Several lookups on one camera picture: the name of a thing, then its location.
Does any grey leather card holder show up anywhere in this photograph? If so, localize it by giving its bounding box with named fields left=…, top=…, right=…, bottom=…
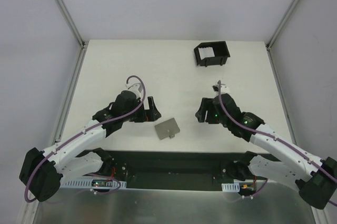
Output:
left=154, top=118, right=181, bottom=140

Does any black plastic card box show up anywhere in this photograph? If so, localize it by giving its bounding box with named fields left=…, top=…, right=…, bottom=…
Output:
left=194, top=41, right=231, bottom=67

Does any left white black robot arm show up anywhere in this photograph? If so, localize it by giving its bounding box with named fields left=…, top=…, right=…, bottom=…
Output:
left=19, top=92, right=161, bottom=203

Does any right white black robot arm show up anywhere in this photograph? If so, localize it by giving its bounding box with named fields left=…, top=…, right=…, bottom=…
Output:
left=195, top=94, right=336, bottom=210

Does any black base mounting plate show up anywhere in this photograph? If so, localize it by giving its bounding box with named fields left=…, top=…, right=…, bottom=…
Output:
left=49, top=148, right=302, bottom=190

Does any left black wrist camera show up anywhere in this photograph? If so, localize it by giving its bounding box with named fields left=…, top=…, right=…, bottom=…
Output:
left=111, top=90, right=139, bottom=117

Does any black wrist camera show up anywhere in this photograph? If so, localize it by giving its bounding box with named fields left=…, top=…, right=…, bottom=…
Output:
left=111, top=90, right=139, bottom=117
left=213, top=94, right=241, bottom=119

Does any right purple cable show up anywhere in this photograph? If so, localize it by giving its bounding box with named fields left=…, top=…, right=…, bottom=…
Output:
left=212, top=80, right=337, bottom=208

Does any purple cable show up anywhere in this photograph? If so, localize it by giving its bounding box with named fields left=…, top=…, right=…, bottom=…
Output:
left=212, top=80, right=337, bottom=208
left=24, top=75, right=147, bottom=203

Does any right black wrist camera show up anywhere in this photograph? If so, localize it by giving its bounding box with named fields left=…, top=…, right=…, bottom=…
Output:
left=213, top=94, right=241, bottom=119

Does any left aluminium frame post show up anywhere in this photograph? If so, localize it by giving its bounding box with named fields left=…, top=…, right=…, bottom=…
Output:
left=41, top=0, right=89, bottom=48

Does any aluminium frame post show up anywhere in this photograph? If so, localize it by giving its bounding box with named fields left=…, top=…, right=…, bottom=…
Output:
left=41, top=0, right=89, bottom=48
left=265, top=0, right=319, bottom=50

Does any right white cable duct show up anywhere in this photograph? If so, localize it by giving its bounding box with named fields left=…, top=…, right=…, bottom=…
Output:
left=221, top=182, right=240, bottom=193

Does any white cable duct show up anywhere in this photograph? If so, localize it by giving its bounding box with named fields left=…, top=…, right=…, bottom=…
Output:
left=221, top=182, right=240, bottom=193
left=61, top=178, right=127, bottom=190

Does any left white cable duct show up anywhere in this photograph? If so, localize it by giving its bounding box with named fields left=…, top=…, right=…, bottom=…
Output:
left=61, top=178, right=127, bottom=190

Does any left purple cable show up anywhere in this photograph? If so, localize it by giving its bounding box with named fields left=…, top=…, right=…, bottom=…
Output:
left=24, top=75, right=147, bottom=203

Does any right aluminium frame post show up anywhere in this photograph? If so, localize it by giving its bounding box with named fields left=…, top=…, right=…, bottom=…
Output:
left=265, top=0, right=319, bottom=50

